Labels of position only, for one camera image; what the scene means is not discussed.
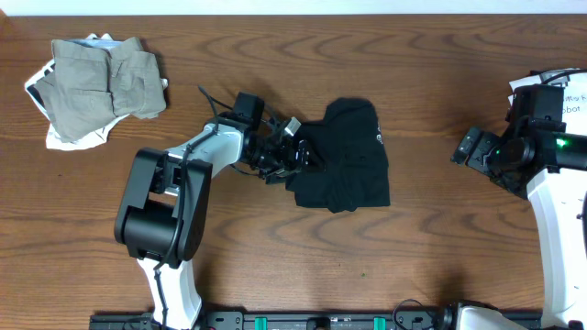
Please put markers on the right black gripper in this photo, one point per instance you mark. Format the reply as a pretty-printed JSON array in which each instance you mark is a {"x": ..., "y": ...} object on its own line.
[{"x": 487, "y": 142}]

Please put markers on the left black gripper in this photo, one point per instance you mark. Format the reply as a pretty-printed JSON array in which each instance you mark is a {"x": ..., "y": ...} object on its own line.
[{"x": 302, "y": 156}]

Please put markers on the black t-shirt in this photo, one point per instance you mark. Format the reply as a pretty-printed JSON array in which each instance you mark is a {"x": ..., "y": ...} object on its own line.
[{"x": 349, "y": 141}]

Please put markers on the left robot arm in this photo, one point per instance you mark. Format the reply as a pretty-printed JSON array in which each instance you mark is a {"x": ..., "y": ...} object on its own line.
[{"x": 161, "y": 219}]

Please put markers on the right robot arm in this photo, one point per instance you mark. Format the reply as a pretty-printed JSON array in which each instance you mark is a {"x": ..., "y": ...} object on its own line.
[{"x": 546, "y": 167}]

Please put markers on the khaki folded shirt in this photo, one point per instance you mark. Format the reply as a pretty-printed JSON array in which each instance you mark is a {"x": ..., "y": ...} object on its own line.
[{"x": 87, "y": 87}]

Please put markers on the white printed garment under khaki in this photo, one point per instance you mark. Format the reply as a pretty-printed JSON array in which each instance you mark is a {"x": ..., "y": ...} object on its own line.
[{"x": 73, "y": 142}]

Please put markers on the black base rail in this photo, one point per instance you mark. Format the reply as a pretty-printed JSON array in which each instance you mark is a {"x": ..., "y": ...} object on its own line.
[{"x": 236, "y": 320}]

